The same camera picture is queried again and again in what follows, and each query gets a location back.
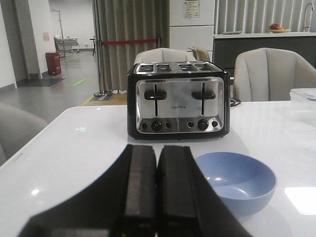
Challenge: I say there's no red trash bin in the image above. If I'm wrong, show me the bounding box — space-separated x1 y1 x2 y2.
45 52 61 76

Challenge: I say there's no beige plastic chair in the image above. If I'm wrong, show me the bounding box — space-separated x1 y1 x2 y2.
188 46 211 62

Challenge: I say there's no metal cart in hallway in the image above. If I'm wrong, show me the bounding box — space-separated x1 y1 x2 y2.
49 8 79 58

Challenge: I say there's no beige armchair left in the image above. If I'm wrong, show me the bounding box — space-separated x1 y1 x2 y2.
134 48 196 64

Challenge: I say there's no chrome stanchion post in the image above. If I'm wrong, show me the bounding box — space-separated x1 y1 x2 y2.
93 40 113 97

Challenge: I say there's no black and chrome toaster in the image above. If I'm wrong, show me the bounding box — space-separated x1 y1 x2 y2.
127 61 230 140

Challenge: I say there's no red barrier belt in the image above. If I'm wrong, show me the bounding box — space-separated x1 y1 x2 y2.
102 39 158 45

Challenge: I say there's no dark kitchen counter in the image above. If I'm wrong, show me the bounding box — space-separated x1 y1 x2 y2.
212 32 316 75

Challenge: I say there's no blue plastic bowl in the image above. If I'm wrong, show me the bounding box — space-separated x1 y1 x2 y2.
195 152 277 217

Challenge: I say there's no fruit bowl on counter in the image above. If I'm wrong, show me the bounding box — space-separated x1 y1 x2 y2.
268 23 290 33

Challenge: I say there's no grey chair at left edge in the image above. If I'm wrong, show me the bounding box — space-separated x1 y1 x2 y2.
0 103 48 164

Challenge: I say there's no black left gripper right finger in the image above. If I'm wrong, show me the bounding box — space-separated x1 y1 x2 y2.
157 146 250 237

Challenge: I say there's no beige armchair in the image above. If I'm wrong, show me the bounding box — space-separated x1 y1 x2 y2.
134 48 196 64
234 47 316 102

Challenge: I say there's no beige armchair right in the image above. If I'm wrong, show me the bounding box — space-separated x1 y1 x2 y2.
234 47 316 102

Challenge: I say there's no white refrigerator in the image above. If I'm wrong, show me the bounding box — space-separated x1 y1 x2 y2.
168 0 215 59

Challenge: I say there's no chrome faucet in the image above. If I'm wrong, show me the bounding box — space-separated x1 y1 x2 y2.
303 2 315 32

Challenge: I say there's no clear plastic storage container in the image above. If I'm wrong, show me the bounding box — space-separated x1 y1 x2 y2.
290 88 316 102

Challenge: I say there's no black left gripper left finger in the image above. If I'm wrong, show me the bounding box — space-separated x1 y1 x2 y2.
19 145 156 237

